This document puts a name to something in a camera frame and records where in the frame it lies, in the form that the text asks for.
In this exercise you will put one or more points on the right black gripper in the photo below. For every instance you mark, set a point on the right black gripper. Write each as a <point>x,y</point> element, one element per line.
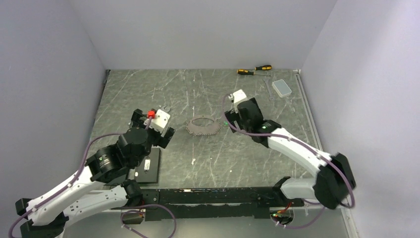
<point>232,116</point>

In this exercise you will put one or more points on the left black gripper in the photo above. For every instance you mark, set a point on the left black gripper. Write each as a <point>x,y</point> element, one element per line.
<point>138,119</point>

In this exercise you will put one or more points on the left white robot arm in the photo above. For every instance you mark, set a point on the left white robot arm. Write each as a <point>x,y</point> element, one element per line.
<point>48,215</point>

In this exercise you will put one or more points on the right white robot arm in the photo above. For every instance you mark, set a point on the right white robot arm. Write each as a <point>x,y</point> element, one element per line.
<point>333,182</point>

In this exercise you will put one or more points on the large silver wrench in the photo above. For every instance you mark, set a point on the large silver wrench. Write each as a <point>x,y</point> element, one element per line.
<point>166,108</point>

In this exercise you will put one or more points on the black flat box near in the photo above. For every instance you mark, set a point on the black flat box near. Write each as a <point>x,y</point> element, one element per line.
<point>147,172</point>

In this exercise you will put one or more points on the small silver wrench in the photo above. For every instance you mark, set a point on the small silver wrench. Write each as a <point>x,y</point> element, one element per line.
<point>271,97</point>

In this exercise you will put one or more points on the yellow black screwdriver lower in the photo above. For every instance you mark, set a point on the yellow black screwdriver lower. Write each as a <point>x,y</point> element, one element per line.
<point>247,72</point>

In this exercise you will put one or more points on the clear plastic box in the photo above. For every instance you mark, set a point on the clear plastic box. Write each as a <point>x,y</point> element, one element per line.
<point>281,88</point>

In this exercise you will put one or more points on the orange black screwdriver upper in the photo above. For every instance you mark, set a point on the orange black screwdriver upper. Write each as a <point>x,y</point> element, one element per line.
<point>266,67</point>

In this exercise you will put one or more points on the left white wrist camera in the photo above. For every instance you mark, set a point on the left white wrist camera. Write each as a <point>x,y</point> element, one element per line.
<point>157,120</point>

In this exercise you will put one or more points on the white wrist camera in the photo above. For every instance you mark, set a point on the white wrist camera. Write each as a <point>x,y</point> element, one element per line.
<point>157,120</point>
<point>237,97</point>

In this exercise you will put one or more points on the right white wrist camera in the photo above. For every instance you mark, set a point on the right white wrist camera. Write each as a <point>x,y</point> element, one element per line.
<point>237,97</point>

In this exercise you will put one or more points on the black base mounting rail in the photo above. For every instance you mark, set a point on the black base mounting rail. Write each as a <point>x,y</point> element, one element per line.
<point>256,202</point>

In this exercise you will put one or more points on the aluminium frame rail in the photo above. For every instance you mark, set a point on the aluminium frame rail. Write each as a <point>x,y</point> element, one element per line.
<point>308,110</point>

